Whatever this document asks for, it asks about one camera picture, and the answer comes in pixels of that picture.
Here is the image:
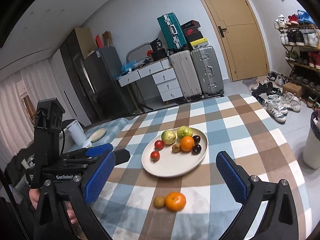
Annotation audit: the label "black refrigerator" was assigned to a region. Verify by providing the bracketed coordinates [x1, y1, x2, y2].
[60, 28, 136, 123]

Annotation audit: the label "green guava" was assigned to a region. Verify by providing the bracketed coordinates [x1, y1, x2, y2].
[161, 130, 176, 145]
[176, 126, 193, 139]

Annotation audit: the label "round beige coaster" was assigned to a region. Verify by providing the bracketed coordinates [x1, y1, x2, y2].
[89, 128, 107, 142]

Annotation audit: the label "cardboard box on floor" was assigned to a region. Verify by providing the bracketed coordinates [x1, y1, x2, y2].
[282, 82, 302, 98]

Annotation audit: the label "checkered tablecloth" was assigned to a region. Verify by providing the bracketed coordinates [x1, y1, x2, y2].
[72, 93, 313, 240]

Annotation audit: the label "orange mandarin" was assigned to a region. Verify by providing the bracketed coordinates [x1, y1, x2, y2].
[164, 192, 187, 212]
[180, 136, 195, 152]

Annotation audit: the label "white trash bin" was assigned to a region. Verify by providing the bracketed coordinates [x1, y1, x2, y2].
[303, 110, 320, 170]

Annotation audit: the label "stacked shoe boxes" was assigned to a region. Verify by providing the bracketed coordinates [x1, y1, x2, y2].
[181, 20, 209, 50]

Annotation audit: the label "wooden door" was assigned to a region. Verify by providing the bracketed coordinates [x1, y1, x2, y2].
[201, 0, 269, 81]

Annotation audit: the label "small red tomato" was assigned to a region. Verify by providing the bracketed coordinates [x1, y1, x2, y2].
[150, 151, 160, 163]

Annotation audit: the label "right green guava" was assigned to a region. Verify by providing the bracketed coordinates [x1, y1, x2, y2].
[176, 126, 193, 139]

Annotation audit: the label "large red tomato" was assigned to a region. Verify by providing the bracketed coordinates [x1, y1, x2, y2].
[154, 140, 164, 151]

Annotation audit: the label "brown longan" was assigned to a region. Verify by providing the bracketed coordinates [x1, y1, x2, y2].
[153, 196, 165, 209]
[171, 143, 181, 153]

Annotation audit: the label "grey silver suitcase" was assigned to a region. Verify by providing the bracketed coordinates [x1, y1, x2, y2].
[191, 46, 224, 97]

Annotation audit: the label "beige suitcase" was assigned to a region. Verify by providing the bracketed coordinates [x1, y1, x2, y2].
[169, 50, 202, 99]

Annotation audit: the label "dark purple plum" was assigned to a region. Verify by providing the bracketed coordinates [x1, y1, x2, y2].
[193, 135, 201, 144]
[192, 144, 202, 155]

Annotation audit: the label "white drawer desk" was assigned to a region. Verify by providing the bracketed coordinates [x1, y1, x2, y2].
[118, 58, 183, 105]

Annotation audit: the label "cream round plate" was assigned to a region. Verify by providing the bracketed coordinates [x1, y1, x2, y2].
[141, 128, 209, 178]

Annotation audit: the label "wooden shoe rack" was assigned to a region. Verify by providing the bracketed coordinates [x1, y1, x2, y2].
[278, 24, 319, 100]

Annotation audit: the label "teal suitcase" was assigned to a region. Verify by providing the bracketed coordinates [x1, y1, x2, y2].
[157, 12, 188, 53]

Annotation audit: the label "white kettle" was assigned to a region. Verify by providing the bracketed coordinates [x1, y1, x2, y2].
[66, 120, 92, 148]

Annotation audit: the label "left green guava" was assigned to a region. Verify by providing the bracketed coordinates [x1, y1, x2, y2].
[161, 130, 176, 145]

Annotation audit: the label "person's left hand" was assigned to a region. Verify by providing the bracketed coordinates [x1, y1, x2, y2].
[28, 188, 79, 225]

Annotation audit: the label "white sneakers on floor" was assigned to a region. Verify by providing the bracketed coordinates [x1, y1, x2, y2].
[266, 92, 301, 124]

